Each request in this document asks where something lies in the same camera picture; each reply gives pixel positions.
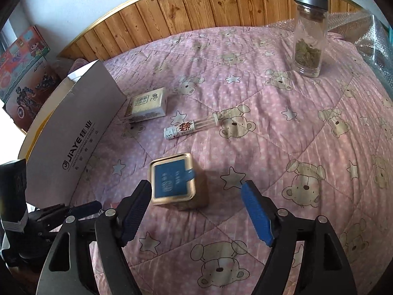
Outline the colourful toy box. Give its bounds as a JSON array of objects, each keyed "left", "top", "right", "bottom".
[{"left": 1, "top": 26, "right": 61, "bottom": 132}]

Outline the clear glass tube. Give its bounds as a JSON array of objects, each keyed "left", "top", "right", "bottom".
[{"left": 163, "top": 113, "right": 220, "bottom": 140}]

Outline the pink bear quilt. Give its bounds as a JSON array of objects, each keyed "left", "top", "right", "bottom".
[{"left": 71, "top": 27, "right": 392, "bottom": 294}]

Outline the white cardboard box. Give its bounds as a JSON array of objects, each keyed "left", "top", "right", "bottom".
[{"left": 18, "top": 60, "right": 126, "bottom": 208}]

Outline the bubble wrap sheet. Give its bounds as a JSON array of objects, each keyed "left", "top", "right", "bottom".
[{"left": 328, "top": 9, "right": 392, "bottom": 96}]

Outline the gold tin box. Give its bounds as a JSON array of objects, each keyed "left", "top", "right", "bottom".
[{"left": 148, "top": 153, "right": 209, "bottom": 210}]

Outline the glass jar with tea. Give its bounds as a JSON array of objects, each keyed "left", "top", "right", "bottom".
[{"left": 293, "top": 0, "right": 329, "bottom": 77}]

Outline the cream tea carton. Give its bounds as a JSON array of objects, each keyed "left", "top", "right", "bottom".
[{"left": 125, "top": 87, "right": 168, "bottom": 123}]

